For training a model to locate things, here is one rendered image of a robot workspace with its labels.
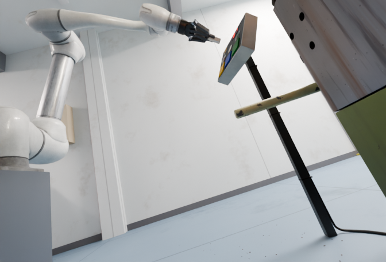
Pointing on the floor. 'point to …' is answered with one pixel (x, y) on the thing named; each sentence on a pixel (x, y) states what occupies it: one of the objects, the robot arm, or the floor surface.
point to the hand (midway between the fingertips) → (213, 39)
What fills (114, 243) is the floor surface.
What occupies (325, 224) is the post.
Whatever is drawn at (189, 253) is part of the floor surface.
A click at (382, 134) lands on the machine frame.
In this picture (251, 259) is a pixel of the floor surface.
